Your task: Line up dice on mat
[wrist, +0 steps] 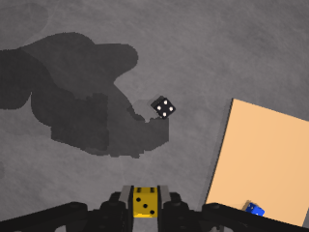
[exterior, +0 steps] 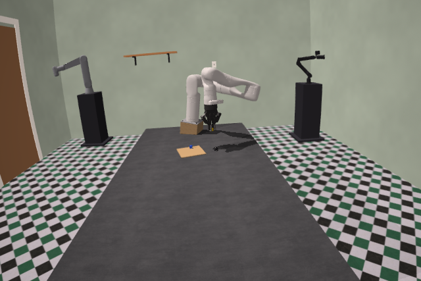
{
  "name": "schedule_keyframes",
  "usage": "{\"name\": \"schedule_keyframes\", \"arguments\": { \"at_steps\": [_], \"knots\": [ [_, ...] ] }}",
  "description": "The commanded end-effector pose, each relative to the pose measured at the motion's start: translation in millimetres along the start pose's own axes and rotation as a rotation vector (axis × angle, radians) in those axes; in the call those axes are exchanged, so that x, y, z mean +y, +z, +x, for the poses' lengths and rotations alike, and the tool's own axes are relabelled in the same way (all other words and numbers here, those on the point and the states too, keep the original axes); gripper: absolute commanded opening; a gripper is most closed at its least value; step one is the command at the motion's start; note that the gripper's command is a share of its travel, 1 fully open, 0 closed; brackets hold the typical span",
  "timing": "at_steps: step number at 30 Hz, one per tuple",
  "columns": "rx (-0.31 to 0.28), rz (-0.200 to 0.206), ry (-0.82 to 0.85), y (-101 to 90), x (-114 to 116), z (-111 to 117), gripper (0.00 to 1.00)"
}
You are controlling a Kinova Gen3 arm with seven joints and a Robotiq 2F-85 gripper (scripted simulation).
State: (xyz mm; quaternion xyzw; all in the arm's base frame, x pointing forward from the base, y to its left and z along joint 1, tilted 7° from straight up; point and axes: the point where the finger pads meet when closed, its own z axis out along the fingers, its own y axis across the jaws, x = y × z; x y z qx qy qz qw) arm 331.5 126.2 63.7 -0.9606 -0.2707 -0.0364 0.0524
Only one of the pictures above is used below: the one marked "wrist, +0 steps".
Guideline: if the blue die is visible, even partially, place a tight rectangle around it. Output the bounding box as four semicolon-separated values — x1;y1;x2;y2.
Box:
245;203;265;216

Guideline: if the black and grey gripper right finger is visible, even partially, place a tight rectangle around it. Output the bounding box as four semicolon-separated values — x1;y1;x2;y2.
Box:
157;186;309;232

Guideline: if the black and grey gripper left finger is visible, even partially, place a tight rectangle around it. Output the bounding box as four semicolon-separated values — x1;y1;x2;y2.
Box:
0;186;134;232

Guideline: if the peach flat mat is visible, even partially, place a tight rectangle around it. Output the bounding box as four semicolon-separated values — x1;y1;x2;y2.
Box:
205;99;309;226

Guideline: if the yellow die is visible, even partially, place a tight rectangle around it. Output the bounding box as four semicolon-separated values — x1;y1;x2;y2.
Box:
133;188;157;218

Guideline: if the black die with white pips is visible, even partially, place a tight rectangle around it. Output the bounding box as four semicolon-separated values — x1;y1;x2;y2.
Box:
154;98;176;119

